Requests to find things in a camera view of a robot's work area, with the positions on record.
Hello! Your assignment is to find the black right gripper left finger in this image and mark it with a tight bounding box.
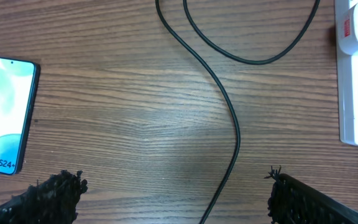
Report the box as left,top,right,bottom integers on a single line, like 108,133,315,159
0,170,88,224

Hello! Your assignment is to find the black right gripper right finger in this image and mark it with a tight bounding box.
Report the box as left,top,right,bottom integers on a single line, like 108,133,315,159
267,169,358,224

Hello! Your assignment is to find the black USB charging cable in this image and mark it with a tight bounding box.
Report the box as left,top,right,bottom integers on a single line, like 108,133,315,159
0,0,321,224

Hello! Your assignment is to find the Galaxy S24 smartphone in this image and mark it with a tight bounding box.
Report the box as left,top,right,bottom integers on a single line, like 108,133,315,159
0,57,40,175

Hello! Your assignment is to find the white power strip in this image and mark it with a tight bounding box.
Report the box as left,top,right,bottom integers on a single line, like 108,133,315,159
334,0,358,146

